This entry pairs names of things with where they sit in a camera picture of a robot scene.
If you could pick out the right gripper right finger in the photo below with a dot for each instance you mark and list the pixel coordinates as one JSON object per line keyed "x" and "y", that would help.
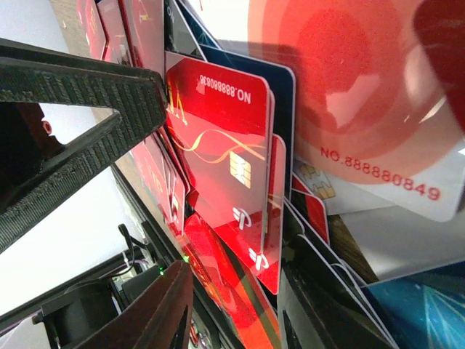
{"x": 159, "y": 317}

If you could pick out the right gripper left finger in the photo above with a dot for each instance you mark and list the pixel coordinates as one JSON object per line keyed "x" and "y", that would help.
{"x": 37, "y": 172}

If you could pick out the white red circle card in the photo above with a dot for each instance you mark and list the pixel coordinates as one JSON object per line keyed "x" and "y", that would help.
{"x": 379, "y": 89}

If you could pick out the red card left pile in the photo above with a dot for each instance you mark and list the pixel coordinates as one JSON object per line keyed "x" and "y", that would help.
{"x": 131, "y": 33}

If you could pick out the red VIP card front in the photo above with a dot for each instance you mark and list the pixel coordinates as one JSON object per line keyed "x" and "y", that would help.
{"x": 265, "y": 264}

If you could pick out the black glossy card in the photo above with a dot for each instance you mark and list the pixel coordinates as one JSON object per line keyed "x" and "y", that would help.
{"x": 315, "y": 307}

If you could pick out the red chip card numbered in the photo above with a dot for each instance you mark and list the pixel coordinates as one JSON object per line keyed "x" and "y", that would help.
{"x": 219, "y": 121}

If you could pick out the dark blue card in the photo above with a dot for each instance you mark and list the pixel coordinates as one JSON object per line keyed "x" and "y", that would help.
{"x": 282, "y": 82}

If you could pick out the blue card under pile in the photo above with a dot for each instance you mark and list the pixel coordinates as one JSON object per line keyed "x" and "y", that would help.
{"x": 423, "y": 310}

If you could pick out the black aluminium frame rail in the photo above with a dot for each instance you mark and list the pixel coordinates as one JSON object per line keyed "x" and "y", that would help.
{"x": 209, "y": 321}

